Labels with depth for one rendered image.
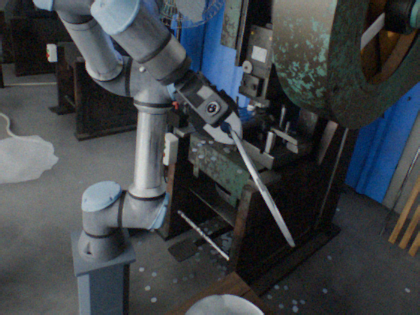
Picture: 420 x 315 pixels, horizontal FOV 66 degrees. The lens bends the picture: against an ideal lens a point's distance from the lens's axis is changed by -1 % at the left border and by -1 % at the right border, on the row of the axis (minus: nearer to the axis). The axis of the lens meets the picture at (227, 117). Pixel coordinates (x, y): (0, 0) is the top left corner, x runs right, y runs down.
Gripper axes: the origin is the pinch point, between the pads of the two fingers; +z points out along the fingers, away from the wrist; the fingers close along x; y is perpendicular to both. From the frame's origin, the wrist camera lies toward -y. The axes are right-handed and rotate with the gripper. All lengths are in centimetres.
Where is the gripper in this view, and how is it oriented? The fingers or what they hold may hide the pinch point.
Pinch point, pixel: (236, 139)
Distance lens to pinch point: 67.2
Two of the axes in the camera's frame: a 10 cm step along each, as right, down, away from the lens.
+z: 5.5, 6.2, 5.6
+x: -7.5, 6.6, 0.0
